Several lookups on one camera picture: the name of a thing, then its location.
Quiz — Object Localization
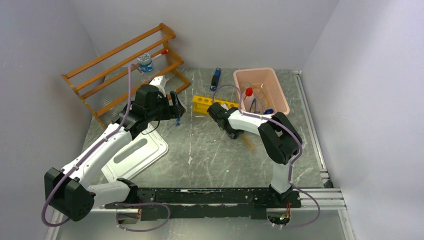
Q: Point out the metal tray lid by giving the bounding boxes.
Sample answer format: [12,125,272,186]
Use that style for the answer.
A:
[101,124,169,182]

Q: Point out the graduated cylinder blue base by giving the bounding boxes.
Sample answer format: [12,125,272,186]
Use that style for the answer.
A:
[263,108,274,115]

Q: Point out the red capped thermometer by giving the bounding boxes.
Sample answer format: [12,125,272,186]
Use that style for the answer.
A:
[151,49,169,61]

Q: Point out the blue lidded jar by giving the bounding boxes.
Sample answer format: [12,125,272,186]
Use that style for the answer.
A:
[137,53,154,73]

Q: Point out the red capped wash bottle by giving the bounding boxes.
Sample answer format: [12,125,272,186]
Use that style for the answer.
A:
[243,87,255,108]

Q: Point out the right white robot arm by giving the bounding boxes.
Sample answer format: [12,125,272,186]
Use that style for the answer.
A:
[207,102,303,207]

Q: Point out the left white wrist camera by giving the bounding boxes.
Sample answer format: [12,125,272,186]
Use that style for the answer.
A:
[149,75,167,96]

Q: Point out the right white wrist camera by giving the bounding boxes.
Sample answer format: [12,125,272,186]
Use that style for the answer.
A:
[220,103,231,111]

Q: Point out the orange wooden shelf rack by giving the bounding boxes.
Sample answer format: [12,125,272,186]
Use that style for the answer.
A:
[61,23,191,128]

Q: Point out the black base frame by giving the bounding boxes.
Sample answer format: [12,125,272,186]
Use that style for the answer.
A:
[105,187,302,221]

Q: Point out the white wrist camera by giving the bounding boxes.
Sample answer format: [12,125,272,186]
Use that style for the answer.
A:
[149,75,167,96]
[220,103,231,111]

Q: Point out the blue safety goggles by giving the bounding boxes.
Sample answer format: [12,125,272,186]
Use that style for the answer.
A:
[249,98,259,114]

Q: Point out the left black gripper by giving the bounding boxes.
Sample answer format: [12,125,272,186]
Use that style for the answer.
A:
[146,90,185,122]

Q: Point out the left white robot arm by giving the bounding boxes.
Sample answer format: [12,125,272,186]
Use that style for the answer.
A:
[41,84,186,227]

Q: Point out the pink plastic bin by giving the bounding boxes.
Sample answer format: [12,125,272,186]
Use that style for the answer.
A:
[233,67,290,116]

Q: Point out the yellow test tube rack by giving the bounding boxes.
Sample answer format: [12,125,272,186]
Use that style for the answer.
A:
[192,95,239,115]

